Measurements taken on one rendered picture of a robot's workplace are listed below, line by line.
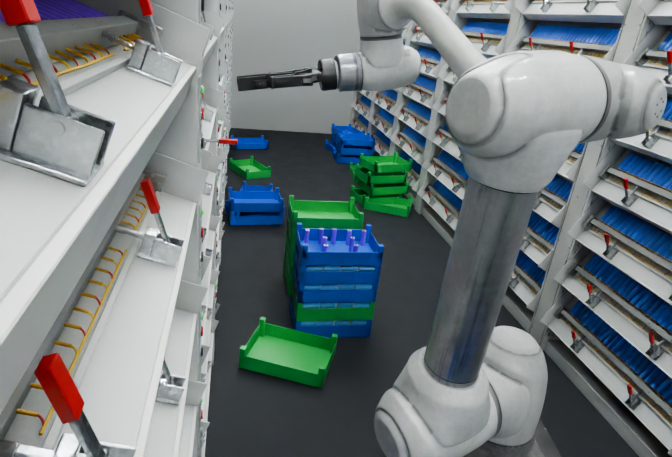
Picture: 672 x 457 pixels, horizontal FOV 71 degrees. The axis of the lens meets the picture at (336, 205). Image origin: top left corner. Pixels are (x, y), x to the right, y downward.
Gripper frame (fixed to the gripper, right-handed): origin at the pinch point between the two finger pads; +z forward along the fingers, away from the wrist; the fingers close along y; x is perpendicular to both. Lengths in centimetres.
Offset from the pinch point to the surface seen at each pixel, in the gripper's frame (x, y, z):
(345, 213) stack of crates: -74, 79, -35
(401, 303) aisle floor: -110, 53, -53
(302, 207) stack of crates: -69, 81, -15
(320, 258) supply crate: -68, 31, -16
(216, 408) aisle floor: -96, -2, 24
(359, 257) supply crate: -70, 31, -30
